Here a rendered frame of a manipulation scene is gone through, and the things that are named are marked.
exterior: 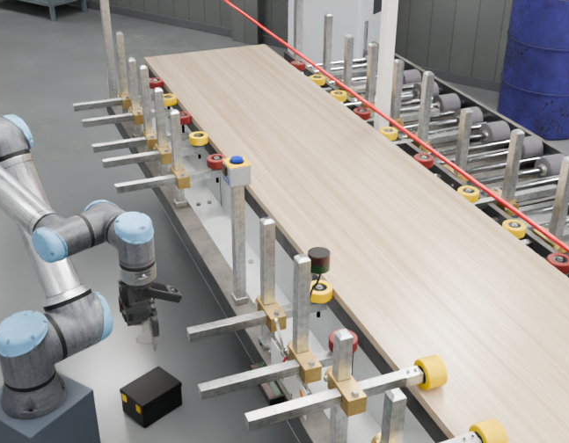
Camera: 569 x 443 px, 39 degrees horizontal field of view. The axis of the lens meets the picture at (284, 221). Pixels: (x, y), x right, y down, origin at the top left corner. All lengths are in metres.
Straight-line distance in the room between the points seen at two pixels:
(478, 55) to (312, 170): 3.86
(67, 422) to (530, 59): 4.21
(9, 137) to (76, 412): 0.85
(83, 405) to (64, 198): 2.61
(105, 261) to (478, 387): 2.63
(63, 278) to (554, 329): 1.43
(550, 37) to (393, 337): 3.78
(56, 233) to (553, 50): 4.32
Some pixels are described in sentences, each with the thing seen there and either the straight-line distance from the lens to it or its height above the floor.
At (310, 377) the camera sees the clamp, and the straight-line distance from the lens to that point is 2.19.
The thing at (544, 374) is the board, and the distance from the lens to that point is 2.22.
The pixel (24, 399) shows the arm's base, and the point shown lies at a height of 0.66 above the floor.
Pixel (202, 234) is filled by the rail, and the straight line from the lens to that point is 3.11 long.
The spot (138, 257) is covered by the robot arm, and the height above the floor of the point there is 1.22.
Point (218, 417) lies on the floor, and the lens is 3.31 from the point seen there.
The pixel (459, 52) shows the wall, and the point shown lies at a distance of 6.89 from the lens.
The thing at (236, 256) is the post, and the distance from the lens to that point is 2.60.
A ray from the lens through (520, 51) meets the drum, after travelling 5.86.
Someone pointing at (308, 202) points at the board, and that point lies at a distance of 2.90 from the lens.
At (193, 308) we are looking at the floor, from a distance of 3.90.
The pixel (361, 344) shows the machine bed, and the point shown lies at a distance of 2.35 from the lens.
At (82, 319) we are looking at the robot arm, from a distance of 2.47.
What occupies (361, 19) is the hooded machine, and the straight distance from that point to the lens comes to 6.37.
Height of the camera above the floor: 2.26
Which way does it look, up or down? 29 degrees down
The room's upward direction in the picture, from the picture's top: straight up
